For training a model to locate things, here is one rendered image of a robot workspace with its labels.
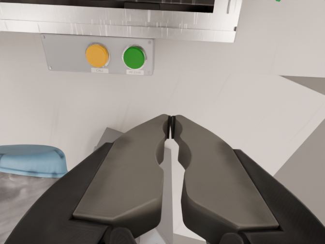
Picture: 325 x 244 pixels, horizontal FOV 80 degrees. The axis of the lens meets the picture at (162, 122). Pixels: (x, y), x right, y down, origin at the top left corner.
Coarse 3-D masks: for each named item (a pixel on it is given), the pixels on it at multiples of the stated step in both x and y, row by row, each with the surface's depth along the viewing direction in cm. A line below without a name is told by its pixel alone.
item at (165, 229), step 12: (108, 132) 55; (120, 132) 57; (168, 156) 56; (168, 168) 52; (168, 180) 48; (168, 192) 45; (168, 204) 42; (168, 216) 40; (156, 228) 36; (168, 228) 37; (144, 240) 39; (156, 240) 36; (168, 240) 35
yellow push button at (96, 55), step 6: (90, 48) 36; (96, 48) 36; (102, 48) 36; (90, 54) 36; (96, 54) 36; (102, 54) 36; (90, 60) 37; (96, 60) 37; (102, 60) 37; (96, 66) 37
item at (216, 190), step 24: (192, 144) 9; (216, 144) 9; (192, 168) 8; (216, 168) 8; (240, 168) 8; (192, 192) 7; (216, 192) 7; (240, 192) 7; (192, 216) 7; (216, 216) 6; (240, 216) 6; (264, 216) 6; (216, 240) 7
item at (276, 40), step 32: (0, 0) 42; (32, 0) 42; (64, 0) 42; (96, 0) 42; (256, 0) 41; (288, 0) 41; (320, 0) 41; (0, 32) 45; (32, 32) 45; (256, 32) 44; (288, 32) 44; (320, 32) 44; (160, 64) 48; (192, 64) 48; (224, 64) 47; (256, 64) 47; (288, 64) 47; (320, 64) 47
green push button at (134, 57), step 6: (132, 48) 36; (138, 48) 36; (126, 54) 36; (132, 54) 36; (138, 54) 36; (144, 54) 37; (126, 60) 37; (132, 60) 36; (138, 60) 36; (144, 60) 37; (132, 66) 37; (138, 66) 37
